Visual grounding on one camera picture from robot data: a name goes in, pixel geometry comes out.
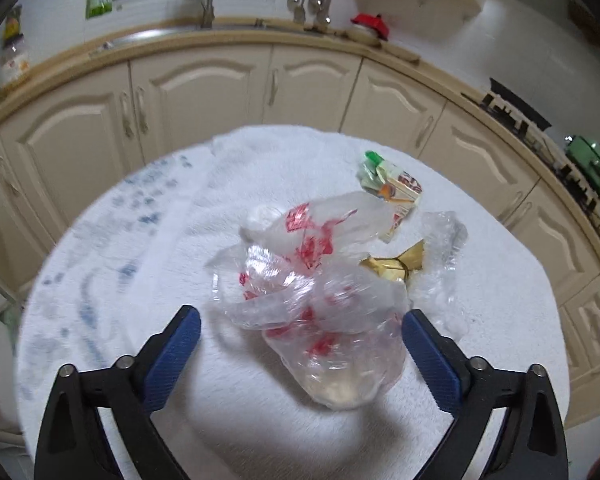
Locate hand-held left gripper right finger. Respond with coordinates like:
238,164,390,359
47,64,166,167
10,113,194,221
401,309,570,480

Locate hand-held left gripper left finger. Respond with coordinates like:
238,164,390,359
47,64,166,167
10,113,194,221
34,305,202,480

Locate gold foil wrapper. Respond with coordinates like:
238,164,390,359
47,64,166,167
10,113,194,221
359,240,427,282

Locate clear crinkled plastic film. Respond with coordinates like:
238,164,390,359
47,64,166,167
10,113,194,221
409,211,469,336

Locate clear plastic bag red print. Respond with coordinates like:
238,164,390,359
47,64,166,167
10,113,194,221
205,191,413,411

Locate green white snack wrapper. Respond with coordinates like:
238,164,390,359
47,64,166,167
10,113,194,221
375,161,424,244

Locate green foil wrapper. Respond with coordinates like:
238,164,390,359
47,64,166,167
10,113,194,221
357,151,388,193

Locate white floral fleece blanket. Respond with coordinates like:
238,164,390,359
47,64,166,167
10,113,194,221
15,122,573,480

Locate green electric pot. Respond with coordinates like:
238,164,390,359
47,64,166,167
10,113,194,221
565,134,600,201

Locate black gas cooktop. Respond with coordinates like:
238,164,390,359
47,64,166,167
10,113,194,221
462,90,600,211

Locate black tray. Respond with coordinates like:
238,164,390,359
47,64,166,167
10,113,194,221
487,77,553,131

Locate stainless steel sink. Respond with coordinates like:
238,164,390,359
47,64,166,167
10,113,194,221
87,27,206,56

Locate beige bowl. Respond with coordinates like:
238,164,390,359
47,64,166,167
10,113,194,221
347,27,381,44

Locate red lidded bowl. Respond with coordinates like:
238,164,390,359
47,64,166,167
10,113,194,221
351,12,390,41

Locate beige kitchen countertop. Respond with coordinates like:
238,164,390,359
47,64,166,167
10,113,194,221
0,22,600,281

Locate dark sauce bottle yellow label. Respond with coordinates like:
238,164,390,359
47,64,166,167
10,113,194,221
2,5,24,41

